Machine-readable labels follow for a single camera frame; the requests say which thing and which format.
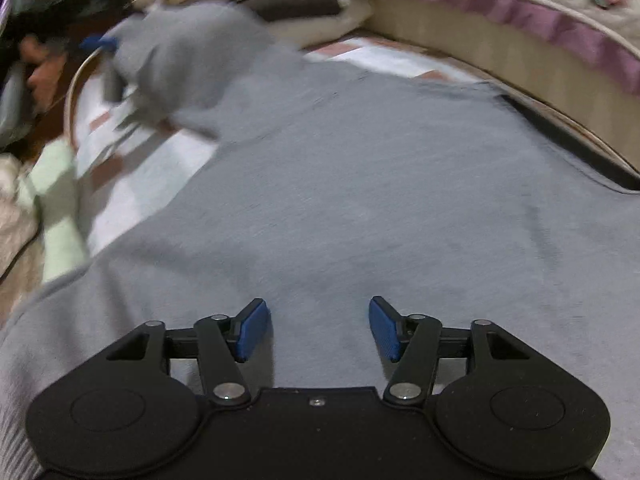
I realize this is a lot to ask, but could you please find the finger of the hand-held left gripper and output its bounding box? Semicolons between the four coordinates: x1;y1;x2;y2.
79;34;120;56
101;67;125;105

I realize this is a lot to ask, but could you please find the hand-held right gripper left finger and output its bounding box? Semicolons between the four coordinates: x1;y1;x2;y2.
106;298;272;406

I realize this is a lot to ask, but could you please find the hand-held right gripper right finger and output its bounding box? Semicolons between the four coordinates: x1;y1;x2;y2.
368;296;531;405

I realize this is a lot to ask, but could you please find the grey knit sweater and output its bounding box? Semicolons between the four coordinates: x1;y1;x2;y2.
0;0;640;480

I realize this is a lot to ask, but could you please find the person's left hand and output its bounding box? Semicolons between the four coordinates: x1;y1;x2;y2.
20;35;66;108

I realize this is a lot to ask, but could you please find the light green cloth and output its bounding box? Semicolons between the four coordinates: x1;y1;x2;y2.
15;140;92;286

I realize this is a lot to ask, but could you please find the cream cloth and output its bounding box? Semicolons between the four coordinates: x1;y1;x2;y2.
0;155;46;281

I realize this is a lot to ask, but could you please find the dark brown folded garment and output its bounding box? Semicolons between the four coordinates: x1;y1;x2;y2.
245;0;351;22

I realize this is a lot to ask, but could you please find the black and white pillow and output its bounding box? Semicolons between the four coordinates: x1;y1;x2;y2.
270;0;373;47

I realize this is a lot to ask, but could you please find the beige bed base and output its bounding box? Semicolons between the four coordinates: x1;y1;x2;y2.
350;0;640;171

